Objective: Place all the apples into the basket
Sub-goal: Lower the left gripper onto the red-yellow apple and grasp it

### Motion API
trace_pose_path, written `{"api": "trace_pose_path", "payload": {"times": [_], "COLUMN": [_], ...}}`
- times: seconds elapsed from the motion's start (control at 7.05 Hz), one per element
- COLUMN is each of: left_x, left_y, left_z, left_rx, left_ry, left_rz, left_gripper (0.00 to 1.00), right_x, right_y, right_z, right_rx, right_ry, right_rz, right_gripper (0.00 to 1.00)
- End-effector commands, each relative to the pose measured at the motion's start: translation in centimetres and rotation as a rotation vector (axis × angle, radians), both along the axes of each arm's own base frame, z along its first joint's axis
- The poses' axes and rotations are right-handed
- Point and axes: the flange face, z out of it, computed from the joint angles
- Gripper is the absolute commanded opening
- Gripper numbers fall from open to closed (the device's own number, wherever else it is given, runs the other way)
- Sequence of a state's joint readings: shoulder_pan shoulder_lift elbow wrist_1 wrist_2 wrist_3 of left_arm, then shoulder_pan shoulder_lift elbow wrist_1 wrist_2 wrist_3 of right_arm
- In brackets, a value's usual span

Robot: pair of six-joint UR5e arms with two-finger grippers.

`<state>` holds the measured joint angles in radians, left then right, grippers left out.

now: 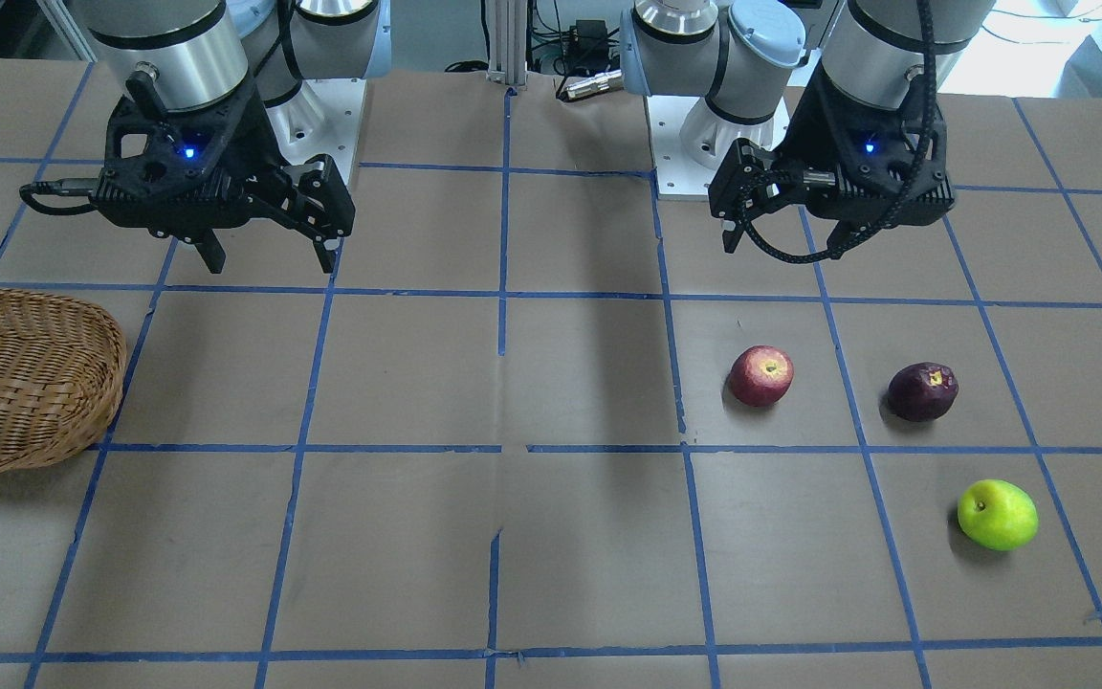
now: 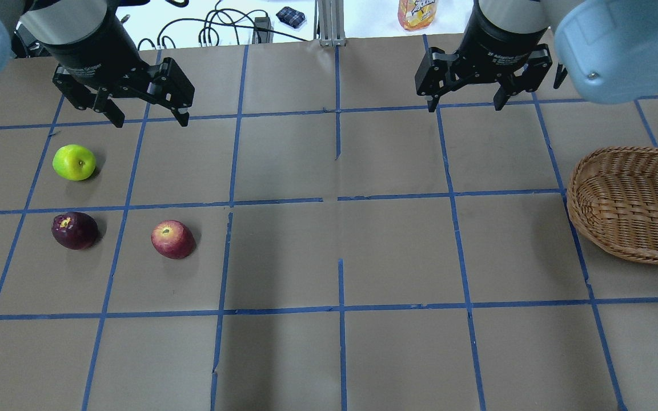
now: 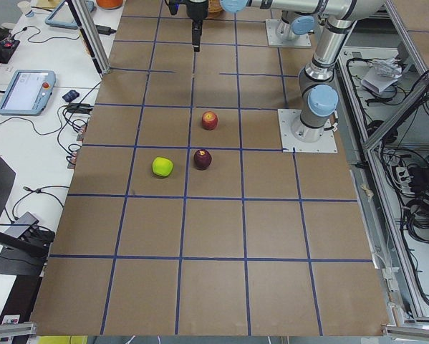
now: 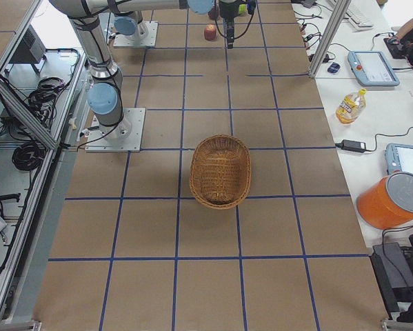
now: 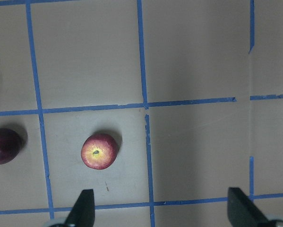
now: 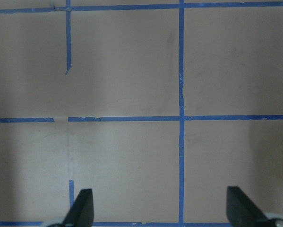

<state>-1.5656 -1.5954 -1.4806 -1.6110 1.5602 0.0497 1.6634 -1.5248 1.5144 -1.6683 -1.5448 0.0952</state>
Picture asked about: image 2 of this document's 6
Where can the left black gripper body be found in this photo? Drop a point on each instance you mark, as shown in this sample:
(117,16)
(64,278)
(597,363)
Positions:
(96,52)

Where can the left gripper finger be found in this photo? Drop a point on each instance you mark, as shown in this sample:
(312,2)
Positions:
(83,98)
(166,85)

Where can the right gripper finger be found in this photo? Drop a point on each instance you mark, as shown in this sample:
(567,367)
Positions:
(534,71)
(436,76)

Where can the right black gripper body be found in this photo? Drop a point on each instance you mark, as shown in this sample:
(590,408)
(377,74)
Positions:
(496,41)

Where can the green apple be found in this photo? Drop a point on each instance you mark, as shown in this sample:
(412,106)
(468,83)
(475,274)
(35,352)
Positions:
(74,162)

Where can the dark red apple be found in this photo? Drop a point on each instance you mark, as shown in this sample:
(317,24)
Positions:
(75,230)

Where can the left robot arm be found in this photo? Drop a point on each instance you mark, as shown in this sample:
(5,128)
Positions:
(55,22)

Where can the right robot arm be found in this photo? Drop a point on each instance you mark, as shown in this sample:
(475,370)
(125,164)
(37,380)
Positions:
(608,49)

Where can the wicker basket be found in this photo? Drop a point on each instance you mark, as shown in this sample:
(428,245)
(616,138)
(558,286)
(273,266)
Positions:
(612,200)

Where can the orange juice bottle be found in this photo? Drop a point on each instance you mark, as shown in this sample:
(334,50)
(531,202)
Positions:
(416,15)

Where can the black power adapter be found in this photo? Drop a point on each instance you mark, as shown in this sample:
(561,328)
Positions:
(262,33)

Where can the dark blue pouch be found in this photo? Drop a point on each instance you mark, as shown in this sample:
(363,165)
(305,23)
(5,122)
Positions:
(291,17)

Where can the aluminium frame post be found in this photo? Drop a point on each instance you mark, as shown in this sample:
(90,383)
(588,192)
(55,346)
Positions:
(330,23)

